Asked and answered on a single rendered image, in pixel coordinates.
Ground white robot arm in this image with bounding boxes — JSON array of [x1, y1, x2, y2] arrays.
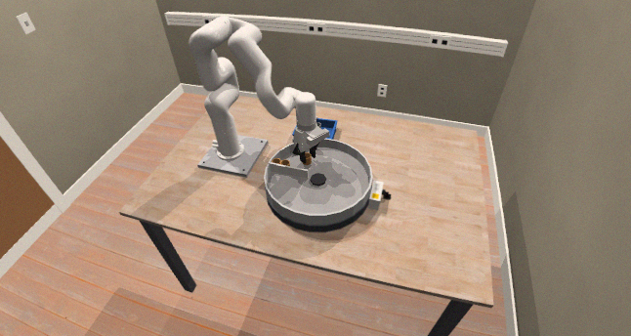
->
[[189, 17, 329, 160]]

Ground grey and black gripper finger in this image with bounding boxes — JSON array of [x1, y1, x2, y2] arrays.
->
[[293, 143, 306, 164], [310, 144, 318, 158]]

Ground blue crate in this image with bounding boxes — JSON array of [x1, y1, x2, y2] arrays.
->
[[316, 118, 337, 140]]

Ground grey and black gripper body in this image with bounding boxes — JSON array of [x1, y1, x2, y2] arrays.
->
[[294, 127, 319, 152]]

